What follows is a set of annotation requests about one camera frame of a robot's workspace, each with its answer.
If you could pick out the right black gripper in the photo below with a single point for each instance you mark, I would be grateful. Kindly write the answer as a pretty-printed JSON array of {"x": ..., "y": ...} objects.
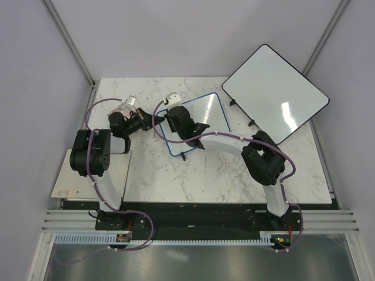
[{"x": 170, "y": 124}]

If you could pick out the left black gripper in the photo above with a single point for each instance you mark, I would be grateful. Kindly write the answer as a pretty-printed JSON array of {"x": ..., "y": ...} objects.
[{"x": 145, "y": 119}]

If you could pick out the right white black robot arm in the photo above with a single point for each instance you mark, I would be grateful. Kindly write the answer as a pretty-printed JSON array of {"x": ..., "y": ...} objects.
[{"x": 260, "y": 154}]

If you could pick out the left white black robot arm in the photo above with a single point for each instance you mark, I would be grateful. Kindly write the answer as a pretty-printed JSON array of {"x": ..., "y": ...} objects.
[{"x": 92, "y": 150}]

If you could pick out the small whiteboard left foot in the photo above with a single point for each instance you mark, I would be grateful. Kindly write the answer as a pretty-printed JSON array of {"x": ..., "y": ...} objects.
[{"x": 183, "y": 156}]

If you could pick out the large black-framed whiteboard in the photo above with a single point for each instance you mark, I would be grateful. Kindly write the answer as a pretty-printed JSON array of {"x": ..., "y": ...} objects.
[{"x": 274, "y": 94}]

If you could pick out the colourful patterned packet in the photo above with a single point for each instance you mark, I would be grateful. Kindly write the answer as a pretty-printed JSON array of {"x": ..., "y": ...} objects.
[{"x": 121, "y": 109}]

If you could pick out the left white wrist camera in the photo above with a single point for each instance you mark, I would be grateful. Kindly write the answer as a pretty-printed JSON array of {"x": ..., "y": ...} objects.
[{"x": 130, "y": 102}]

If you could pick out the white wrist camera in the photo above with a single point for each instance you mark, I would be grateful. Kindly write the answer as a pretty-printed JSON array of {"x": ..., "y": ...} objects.
[
  {"x": 130, "y": 102},
  {"x": 172, "y": 100}
]

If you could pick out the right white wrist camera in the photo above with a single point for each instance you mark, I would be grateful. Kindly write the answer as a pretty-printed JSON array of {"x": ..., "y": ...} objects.
[{"x": 172, "y": 100}]

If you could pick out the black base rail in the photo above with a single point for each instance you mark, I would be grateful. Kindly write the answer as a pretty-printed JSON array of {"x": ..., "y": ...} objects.
[{"x": 178, "y": 216}]

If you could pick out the white slotted cable duct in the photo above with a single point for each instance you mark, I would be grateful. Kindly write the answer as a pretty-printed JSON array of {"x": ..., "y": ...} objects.
[{"x": 127, "y": 239}]

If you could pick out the left aluminium corner post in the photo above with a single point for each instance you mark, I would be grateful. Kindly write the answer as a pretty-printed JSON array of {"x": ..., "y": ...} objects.
[{"x": 61, "y": 27}]

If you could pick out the aluminium corner post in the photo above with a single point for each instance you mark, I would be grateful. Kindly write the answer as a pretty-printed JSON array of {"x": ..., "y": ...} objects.
[
  {"x": 61, "y": 27},
  {"x": 327, "y": 33}
]

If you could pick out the aluminium slotted rail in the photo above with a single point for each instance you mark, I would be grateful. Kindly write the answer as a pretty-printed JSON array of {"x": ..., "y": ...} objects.
[{"x": 315, "y": 222}]

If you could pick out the right aluminium corner post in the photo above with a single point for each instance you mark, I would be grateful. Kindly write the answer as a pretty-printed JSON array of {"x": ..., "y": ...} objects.
[{"x": 327, "y": 33}]

